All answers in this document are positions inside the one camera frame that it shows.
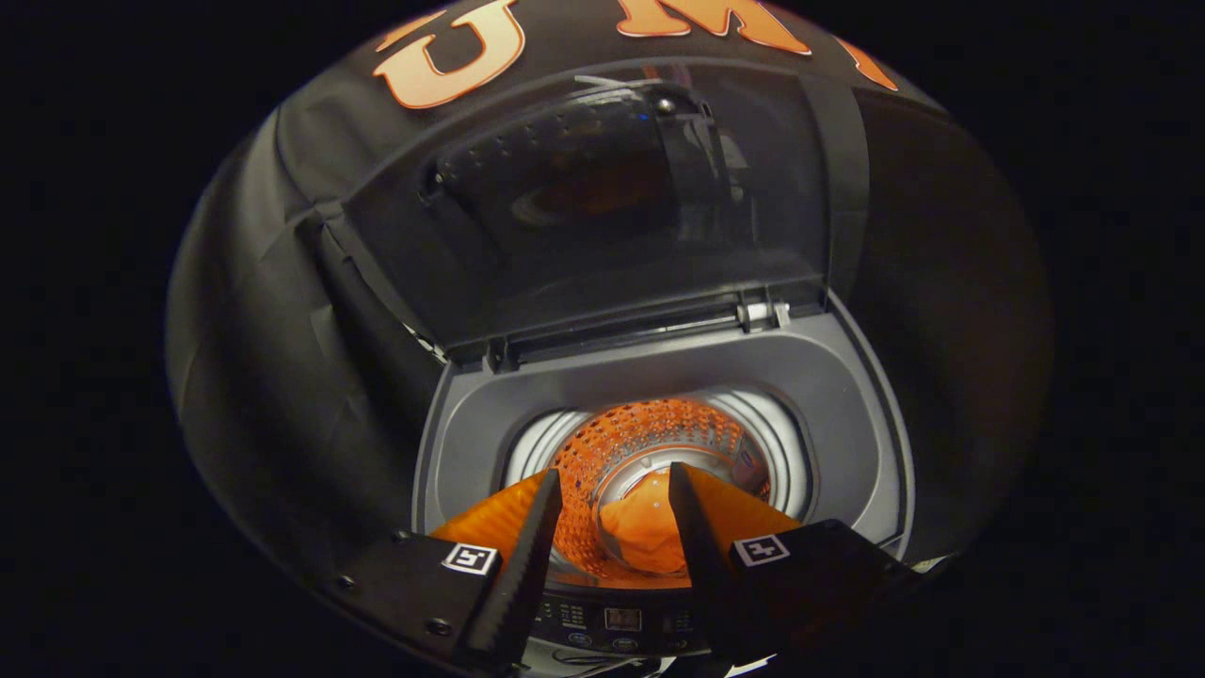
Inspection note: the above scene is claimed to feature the yellow polo shirt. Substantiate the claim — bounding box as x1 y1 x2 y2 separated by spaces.
600 471 693 575

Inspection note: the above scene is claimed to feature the dark transparent washing machine lid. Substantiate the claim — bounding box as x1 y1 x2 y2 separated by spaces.
315 61 872 370

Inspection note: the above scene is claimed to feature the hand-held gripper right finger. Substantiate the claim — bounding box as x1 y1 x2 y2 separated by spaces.
667 461 919 665

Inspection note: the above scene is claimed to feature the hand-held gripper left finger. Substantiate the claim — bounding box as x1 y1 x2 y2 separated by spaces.
331 468 564 671

